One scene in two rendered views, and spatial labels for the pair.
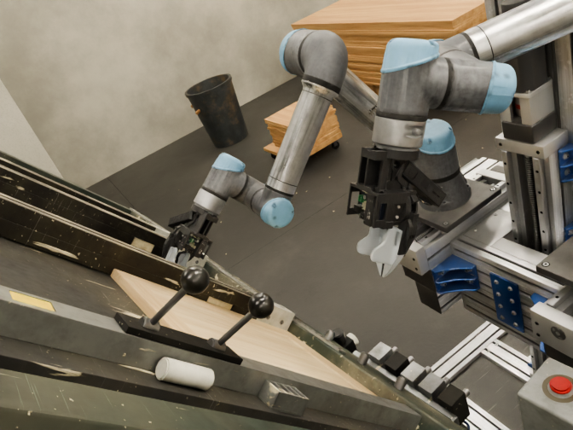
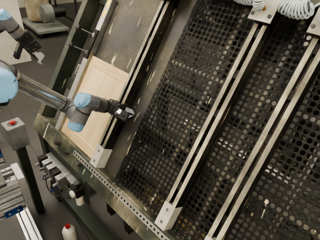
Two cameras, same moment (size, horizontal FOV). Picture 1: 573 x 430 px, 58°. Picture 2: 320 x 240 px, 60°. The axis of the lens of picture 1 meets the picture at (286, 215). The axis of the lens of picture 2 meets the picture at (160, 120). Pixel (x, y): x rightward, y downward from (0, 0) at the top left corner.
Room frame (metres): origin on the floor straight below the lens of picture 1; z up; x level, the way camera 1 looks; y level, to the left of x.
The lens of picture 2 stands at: (2.42, 0.07, 2.05)
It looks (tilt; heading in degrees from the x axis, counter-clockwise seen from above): 34 degrees down; 160
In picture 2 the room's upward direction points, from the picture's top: 3 degrees clockwise
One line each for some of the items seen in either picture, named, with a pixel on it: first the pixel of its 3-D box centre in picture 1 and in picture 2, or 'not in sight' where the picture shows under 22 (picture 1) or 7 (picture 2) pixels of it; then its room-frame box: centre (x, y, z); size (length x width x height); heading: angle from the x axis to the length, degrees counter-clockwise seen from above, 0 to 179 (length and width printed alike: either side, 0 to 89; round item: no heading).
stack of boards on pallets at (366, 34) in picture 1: (403, 40); not in sight; (5.18, -1.77, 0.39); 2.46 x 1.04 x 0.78; 20
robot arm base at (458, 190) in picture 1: (441, 183); not in sight; (1.27, -0.45, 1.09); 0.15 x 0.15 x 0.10
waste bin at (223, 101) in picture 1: (218, 113); not in sight; (5.49, 0.26, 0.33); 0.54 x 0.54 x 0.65
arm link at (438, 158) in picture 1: (431, 147); not in sight; (1.28, -0.45, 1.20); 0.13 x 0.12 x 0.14; 16
